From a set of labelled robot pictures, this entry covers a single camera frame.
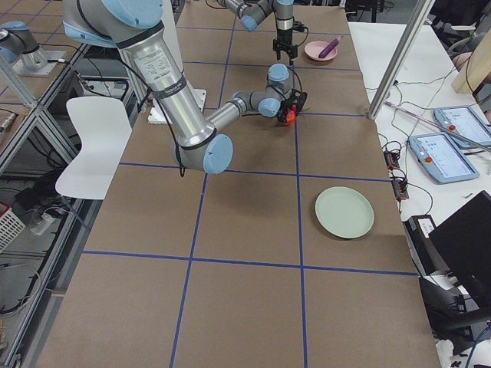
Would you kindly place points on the black laptop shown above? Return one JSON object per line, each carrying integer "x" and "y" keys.
{"x": 463, "y": 242}

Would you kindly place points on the aluminium frame post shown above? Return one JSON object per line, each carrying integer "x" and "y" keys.
{"x": 408, "y": 37}

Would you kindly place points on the far blue teach pendant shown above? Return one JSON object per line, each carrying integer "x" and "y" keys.
{"x": 464, "y": 121}

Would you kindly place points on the white plastic chair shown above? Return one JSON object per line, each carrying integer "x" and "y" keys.
{"x": 104, "y": 129}

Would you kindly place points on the purple eggplant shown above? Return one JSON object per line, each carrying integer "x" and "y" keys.
{"x": 330, "y": 47}

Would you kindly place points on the pink plate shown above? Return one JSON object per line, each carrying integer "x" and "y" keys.
{"x": 320, "y": 51}

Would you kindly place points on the green plate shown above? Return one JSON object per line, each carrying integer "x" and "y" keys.
{"x": 344, "y": 212}

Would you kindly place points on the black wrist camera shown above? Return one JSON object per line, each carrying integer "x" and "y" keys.
{"x": 298, "y": 100}
{"x": 299, "y": 27}

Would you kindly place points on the white plastic basket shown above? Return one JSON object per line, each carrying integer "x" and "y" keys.
{"x": 11, "y": 226}

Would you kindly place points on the blue teach pendant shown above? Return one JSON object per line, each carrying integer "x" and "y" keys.
{"x": 441, "y": 158}
{"x": 464, "y": 121}

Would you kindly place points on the near blue teach pendant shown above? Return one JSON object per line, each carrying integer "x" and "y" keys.
{"x": 441, "y": 158}

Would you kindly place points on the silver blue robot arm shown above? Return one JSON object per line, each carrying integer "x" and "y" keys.
{"x": 252, "y": 13}
{"x": 136, "y": 29}

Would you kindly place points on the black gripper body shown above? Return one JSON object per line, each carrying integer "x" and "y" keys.
{"x": 287, "y": 109}
{"x": 284, "y": 40}

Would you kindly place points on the person in beige shirt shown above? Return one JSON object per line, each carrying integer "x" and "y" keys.
{"x": 474, "y": 71}

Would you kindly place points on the red pomegranate fruit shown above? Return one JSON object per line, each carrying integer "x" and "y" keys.
{"x": 287, "y": 117}

